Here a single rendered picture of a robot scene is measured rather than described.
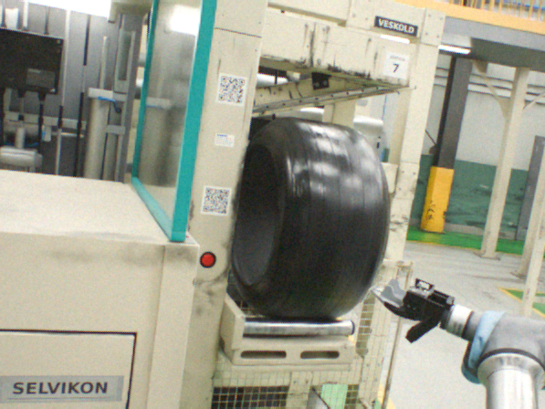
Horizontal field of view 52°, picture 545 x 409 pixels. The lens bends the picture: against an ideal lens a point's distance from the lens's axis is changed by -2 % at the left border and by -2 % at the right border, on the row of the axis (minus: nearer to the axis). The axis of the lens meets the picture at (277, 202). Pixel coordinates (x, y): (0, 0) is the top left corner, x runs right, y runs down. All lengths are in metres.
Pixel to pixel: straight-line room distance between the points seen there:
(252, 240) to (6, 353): 1.25
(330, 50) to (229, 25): 0.48
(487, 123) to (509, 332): 10.68
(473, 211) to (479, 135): 1.48
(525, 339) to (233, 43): 0.96
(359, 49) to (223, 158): 0.66
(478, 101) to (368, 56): 9.78
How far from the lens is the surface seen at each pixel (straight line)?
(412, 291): 1.48
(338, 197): 1.41
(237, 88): 1.49
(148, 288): 0.73
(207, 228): 1.51
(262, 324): 1.55
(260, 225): 1.91
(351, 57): 1.90
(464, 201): 11.59
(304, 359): 1.62
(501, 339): 1.12
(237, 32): 1.50
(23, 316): 0.74
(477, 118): 11.66
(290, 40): 1.82
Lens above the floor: 1.43
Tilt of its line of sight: 7 degrees down
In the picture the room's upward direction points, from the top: 9 degrees clockwise
